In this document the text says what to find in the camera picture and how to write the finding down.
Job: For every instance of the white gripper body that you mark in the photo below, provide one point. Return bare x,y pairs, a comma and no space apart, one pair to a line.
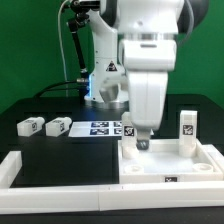
146,63

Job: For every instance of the white square tabletop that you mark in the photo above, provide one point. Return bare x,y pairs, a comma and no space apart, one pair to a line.
162,163

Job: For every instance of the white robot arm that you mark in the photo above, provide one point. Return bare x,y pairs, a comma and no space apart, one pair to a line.
151,19

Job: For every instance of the paper sheet with fiducial markers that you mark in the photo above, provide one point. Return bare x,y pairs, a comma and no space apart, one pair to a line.
96,129

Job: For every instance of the white U-shaped obstacle fence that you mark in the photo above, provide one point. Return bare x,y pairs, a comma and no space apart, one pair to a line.
101,197

